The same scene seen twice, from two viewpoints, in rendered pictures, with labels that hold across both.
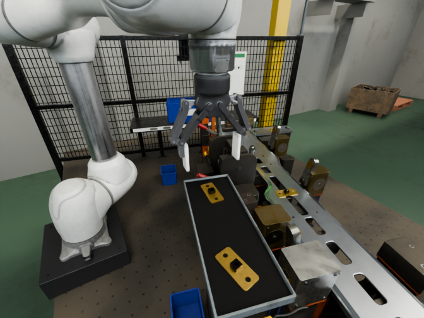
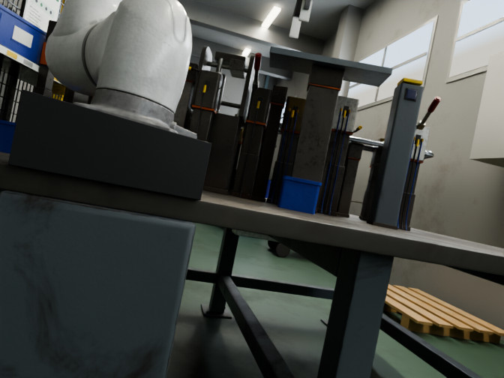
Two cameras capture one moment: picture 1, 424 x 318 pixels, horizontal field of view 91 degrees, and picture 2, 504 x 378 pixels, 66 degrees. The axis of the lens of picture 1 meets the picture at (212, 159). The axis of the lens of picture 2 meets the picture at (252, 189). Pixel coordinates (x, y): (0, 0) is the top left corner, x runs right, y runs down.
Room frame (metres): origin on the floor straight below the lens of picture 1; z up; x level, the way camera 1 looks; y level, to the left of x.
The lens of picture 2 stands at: (0.14, 1.19, 0.73)
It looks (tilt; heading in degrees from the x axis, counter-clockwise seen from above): 0 degrees down; 287
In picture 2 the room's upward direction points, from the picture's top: 11 degrees clockwise
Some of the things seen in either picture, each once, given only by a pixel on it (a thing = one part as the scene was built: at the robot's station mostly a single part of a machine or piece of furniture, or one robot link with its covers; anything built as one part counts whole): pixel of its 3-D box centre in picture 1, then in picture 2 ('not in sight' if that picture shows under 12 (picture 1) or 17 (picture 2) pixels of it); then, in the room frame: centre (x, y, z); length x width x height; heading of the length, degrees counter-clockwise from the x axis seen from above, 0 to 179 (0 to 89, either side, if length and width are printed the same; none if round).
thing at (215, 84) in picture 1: (212, 95); not in sight; (0.46, 0.00, 1.42); 0.08 x 0.07 x 0.09; 114
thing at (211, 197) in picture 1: (211, 190); not in sight; (0.46, 0.00, 1.17); 0.08 x 0.04 x 0.01; 24
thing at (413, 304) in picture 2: not in sight; (416, 307); (-0.38, -2.26, 0.05); 1.13 x 0.78 x 0.10; 119
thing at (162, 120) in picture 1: (195, 119); (7, 61); (1.47, 0.12, 1.02); 0.90 x 0.22 x 0.03; 104
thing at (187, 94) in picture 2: not in sight; (180, 124); (0.82, -0.03, 0.91); 0.07 x 0.05 x 0.42; 104
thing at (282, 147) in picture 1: (277, 162); not in sight; (1.10, -0.41, 0.87); 0.12 x 0.07 x 0.35; 104
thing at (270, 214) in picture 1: (260, 255); (286, 152); (0.45, -0.17, 0.89); 0.12 x 0.08 x 0.38; 104
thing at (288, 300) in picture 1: (223, 224); (327, 67); (0.35, -0.03, 1.16); 0.37 x 0.14 x 0.02; 14
